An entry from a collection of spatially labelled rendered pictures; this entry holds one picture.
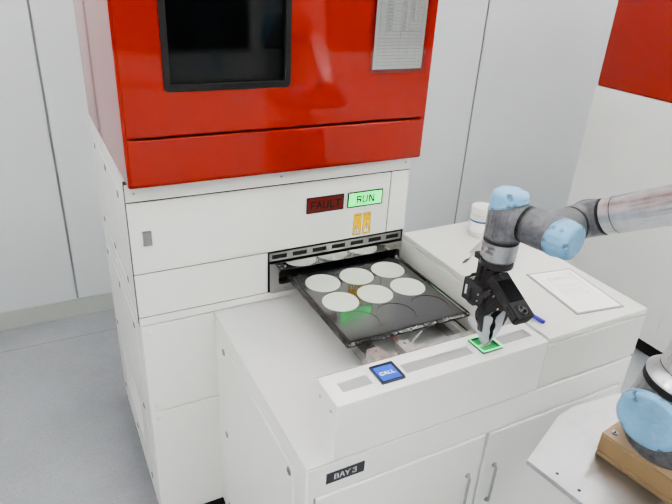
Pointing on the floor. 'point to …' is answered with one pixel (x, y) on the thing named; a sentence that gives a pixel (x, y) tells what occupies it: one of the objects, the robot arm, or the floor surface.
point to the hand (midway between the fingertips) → (487, 341)
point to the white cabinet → (259, 431)
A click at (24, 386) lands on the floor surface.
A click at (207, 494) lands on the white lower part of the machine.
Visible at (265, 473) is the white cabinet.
